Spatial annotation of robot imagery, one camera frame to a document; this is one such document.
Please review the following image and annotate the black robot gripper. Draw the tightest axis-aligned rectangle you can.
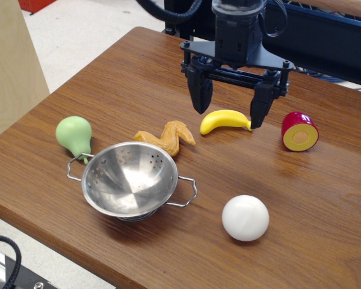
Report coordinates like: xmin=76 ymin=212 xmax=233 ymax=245
xmin=180 ymin=1 xmax=294 ymax=129

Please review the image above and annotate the red box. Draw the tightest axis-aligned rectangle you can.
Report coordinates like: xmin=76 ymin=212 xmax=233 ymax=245
xmin=19 ymin=0 xmax=56 ymax=13

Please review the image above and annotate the steel colander with handles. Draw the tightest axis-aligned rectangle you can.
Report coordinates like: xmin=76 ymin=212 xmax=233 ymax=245
xmin=67 ymin=141 xmax=198 ymax=222

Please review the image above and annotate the black metal robot frame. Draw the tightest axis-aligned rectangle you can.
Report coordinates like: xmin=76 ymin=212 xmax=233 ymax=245
xmin=165 ymin=1 xmax=361 ymax=85

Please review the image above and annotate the black braided cable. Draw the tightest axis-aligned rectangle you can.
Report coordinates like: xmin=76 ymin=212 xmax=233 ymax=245
xmin=0 ymin=234 xmax=22 ymax=289

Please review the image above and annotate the white ball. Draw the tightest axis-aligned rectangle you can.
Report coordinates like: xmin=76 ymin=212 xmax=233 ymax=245
xmin=221 ymin=195 xmax=270 ymax=241

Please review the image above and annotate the orange toy chicken wing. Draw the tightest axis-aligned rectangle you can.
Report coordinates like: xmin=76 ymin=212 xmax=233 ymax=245
xmin=133 ymin=120 xmax=196 ymax=157

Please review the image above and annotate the light wooden panel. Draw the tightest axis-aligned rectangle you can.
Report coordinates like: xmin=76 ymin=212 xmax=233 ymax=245
xmin=0 ymin=1 xmax=49 ymax=134

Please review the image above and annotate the red yellow toy fruit half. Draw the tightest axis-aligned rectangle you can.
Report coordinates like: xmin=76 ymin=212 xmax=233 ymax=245
xmin=281 ymin=111 xmax=319 ymax=152

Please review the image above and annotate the aluminium camera mount rail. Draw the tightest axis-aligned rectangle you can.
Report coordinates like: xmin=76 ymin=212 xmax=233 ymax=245
xmin=0 ymin=245 xmax=61 ymax=289

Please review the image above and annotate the yellow toy banana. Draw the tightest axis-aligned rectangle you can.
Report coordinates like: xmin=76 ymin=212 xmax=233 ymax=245
xmin=200 ymin=110 xmax=253 ymax=135

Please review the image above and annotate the black corrugated cable hose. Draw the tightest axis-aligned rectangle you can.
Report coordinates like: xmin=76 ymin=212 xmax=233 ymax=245
xmin=135 ymin=0 xmax=203 ymax=25

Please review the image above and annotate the green toy pear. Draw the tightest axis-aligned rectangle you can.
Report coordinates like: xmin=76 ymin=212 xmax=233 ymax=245
xmin=55 ymin=116 xmax=92 ymax=157

